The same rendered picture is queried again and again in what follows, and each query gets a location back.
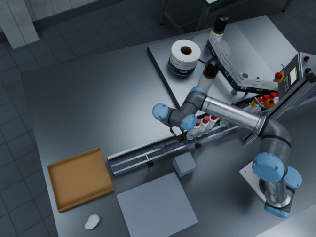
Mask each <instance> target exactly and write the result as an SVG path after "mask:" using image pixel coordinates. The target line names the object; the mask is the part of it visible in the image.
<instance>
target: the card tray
mask: <svg viewBox="0 0 316 237"><path fill-rule="evenodd" d="M47 171H48V175H49V178H50V182H51V186H52V191H53V194H54V198H55V203H56V207H57V211H58V212H62V211H64V210H67V209H69V208H72V207H74V206H77V205H80V204H82V203H85V202H87V201H89V200H92V199H94V198H97V197H100V196H102V195H105V194H107V193H110V192H112V191H114V188H113V185H112V183H111V179H110V176H109V174H108V171H107V168H106V165H105V162H104V159H103V156H102V154H101V151H100V148H96V149H93V150H90V151H87V152H84V153H81V154H78V155H76V156H73V157H70V158H66V159H63V160H61V161H58V162H55V163H52V164H49V165H47Z"/></svg>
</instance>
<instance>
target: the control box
mask: <svg viewBox="0 0 316 237"><path fill-rule="evenodd" d="M305 56H309V57H310V59H309V61H308V62H307V63H306V62H303V60H302V59H303V58H304V57H305ZM296 65H297V67H298V77H299V79H298V80H297V81H296V82H295V83H294V84H293V85H292V86H291V82H290V72H291V71H292V69H293V68H294V67H295V66H296ZM308 67H309V68H311V72H310V73H313V74H314V75H315V76H316V55H311V54H307V53H303V52H299V53H297V55H296V56H295V57H294V58H293V59H292V60H291V61H290V62H289V64H288V65H287V66H286V67H285V68H284V70H283V71H282V72H281V73H280V74H281V75H282V78H281V79H278V99H279V101H280V100H281V99H282V98H283V97H284V95H285V94H286V93H287V92H288V91H289V90H290V89H291V88H292V87H293V86H294V85H295V84H296V83H297V82H298V81H299V80H300V79H301V78H302V77H303V76H304V75H306V74H305V73H304V70H305V69H306V68H308ZM287 75H289V88H290V89H289V90H288V91H287V92H286V93H284V78H285V77H286V76H287ZM315 91H316V84H314V85H313V86H312V87H311V88H310V89H309V90H308V91H307V92H306V93H305V94H304V95H303V96H302V97H300V98H299V99H298V100H297V101H296V102H295V103H294V104H293V105H292V106H296V107H298V106H299V105H300V104H301V103H302V102H304V101H305V100H306V99H307V98H308V97H309V96H311V95H312V94H313V93H314V92H315Z"/></svg>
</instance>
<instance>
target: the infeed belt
mask: <svg viewBox="0 0 316 237"><path fill-rule="evenodd" d="M314 96H316V93H315V94H312V95H311V96H309V97H308V98H307V99H309V98H312V97H314ZM307 99H306V100H307ZM269 111H270V110H268V111H267V112H263V113H262V114H261V115H260V116H261V117H262V116H264V115H266V114H267V113H268V112H269ZM219 122H220V120H217V122H216V123H215V125H214V126H213V128H215V127H217V126H220V125H219ZM235 126H237V125H234V124H230V125H228V126H226V127H222V128H219V129H217V130H214V131H211V132H209V133H208V134H203V135H202V136H201V137H195V138H196V140H197V141H198V140H200V139H203V138H206V137H208V136H211V135H213V134H216V133H219V132H222V131H224V130H227V129H230V128H232V127H235ZM177 141H178V140H177V138H176V137H175V136H173V137H170V138H168V139H165V140H162V141H159V142H157V143H154V144H151V145H148V146H145V147H143V148H140V149H137V150H134V151H132V152H129V153H126V154H123V155H120V156H118V157H115V158H112V159H109V160H108V161H109V164H110V166H111V165H114V164H117V163H120V162H122V161H125V160H128V159H130V158H133V157H136V156H139V155H141V154H144V153H147V152H149V151H152V150H155V149H158V148H161V147H163V146H166V145H169V144H171V143H174V142H177ZM192 142H194V139H193V140H187V141H184V142H182V143H179V144H176V145H174V146H171V147H168V148H166V149H163V150H160V151H157V152H154V153H152V154H149V155H148V157H149V158H152V157H155V156H158V155H160V154H163V153H166V152H168V151H171V150H174V149H177V148H179V147H181V146H184V145H187V144H189V143H192ZM145 160H147V158H146V156H144V157H141V158H138V159H136V160H133V161H130V162H128V163H125V164H122V165H120V166H117V167H114V168H111V170H112V172H115V171H118V170H120V169H123V168H126V167H128V166H131V165H134V164H137V163H139V162H142V161H145Z"/></svg>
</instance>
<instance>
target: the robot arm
mask: <svg viewBox="0 0 316 237"><path fill-rule="evenodd" d="M198 110H200V111H203V112H205V113H208V114H210V115H213V116H215V117H217V118H220V119H223V120H225V121H227V122H229V123H232V124H234V125H237V126H239V127H242V128H244V129H247V130H249V131H252V132H254V133H255V134H256V136H257V137H260V138H261V142H260V144H259V147H258V149H257V152H256V155H255V157H254V159H253V164H252V170H253V172H254V173H255V174H256V175H258V177H259V178H260V179H259V187H260V190H261V191H262V193H263V194H264V195H265V199H266V202H265V204H264V210H265V211H266V212H268V213H270V214H272V215H275V216H277V217H281V218H287V217H288V215H289V213H290V209H291V205H292V201H293V197H294V193H295V190H296V188H297V187H299V186H300V185H301V182H302V178H301V175H300V174H299V172H298V171H297V170H296V169H294V168H293V167H290V166H287V160H288V157H289V154H290V150H291V147H292V138H291V135H290V133H289V132H288V130H287V129H286V128H285V127H284V126H283V125H282V124H281V123H279V122H278V121H276V120H274V119H273V118H270V117H268V116H263V117H261V116H258V115H256V114H253V113H251V112H248V111H245V110H243V109H241V108H238V107H235V106H233V105H230V104H228V103H225V102H222V101H220V100H217V99H215V98H212V97H209V96H207V95H206V92H205V90H204V89H202V88H201V87H193V88H192V89H191V90H190V92H189V93H188V95H187V97H186V99H185V100H184V102H183V104H182V105H181V107H180V109H179V110H177V109H173V108H170V107H168V106H167V105H165V104H163V103H158V104H156V105H155V106H154V107H153V110H152V114H153V116H154V117H155V119H157V120H159V121H160V122H161V123H163V124H164V125H166V126H168V127H169V128H170V132H171V133H173V134H174V135H175V137H176V138H177V140H178V142H179V143H182V142H183V141H185V140H187V136H186V135H185V133H184V130H188V131H192V130H193V129H194V128H195V126H196V123H197V116H196V115H195V114H196V112H197V111H198Z"/></svg>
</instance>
